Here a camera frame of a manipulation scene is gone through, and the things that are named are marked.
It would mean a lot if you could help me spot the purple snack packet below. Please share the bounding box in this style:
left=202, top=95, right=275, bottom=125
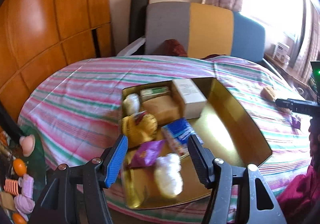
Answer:
left=129, top=139, right=165, bottom=169

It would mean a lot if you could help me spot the yellow sponge block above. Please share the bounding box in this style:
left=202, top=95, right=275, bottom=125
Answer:
left=260, top=86, right=276, bottom=102

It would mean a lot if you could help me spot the gold metal tray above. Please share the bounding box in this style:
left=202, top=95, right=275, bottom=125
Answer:
left=121, top=78, right=272, bottom=210

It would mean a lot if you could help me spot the blue tissue pack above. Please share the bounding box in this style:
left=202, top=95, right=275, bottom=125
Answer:
left=161, top=118, right=204, bottom=159

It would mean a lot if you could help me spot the white plastic bag ball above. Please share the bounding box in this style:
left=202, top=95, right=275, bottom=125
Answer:
left=123, top=93, right=140, bottom=116

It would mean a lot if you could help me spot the white cardboard box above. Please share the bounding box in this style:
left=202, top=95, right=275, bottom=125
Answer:
left=171, top=79, right=207, bottom=119

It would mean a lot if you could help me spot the brown paper parcel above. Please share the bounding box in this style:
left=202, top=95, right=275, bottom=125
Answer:
left=142, top=95, right=181, bottom=125

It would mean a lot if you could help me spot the green white medicine box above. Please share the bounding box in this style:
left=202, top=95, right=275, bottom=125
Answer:
left=140, top=86, right=170, bottom=102

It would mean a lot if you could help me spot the person's right hand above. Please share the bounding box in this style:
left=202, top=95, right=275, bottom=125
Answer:
left=309, top=117, right=319, bottom=157

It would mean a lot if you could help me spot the wooden desk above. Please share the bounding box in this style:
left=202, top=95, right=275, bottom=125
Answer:
left=264, top=53, right=315, bottom=96

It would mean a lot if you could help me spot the green wrapped biscuit pack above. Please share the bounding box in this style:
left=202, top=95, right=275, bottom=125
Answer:
left=277, top=107, right=292, bottom=115

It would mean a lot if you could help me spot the white product box on desk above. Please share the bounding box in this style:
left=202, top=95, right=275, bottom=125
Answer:
left=272, top=43, right=290, bottom=64

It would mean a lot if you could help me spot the pink hair roller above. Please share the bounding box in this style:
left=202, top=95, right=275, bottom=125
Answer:
left=22, top=174, right=34, bottom=199

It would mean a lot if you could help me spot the pink suction cup toy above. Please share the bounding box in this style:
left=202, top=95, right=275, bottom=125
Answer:
left=19, top=135, right=36, bottom=157

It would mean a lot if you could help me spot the orange tangerine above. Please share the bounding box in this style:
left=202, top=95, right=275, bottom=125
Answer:
left=12, top=158, right=27, bottom=177

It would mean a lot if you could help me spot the dark red cloth on chair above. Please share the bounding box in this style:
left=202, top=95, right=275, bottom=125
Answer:
left=164, top=39, right=188, bottom=57

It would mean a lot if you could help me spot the tricolour armchair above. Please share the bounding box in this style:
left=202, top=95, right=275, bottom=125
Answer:
left=118, top=1, right=279, bottom=76

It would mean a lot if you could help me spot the black rolled mat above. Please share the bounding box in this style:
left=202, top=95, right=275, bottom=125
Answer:
left=128, top=0, right=149, bottom=44

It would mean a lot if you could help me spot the wooden wardrobe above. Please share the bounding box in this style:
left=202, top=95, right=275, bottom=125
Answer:
left=1, top=0, right=113, bottom=120

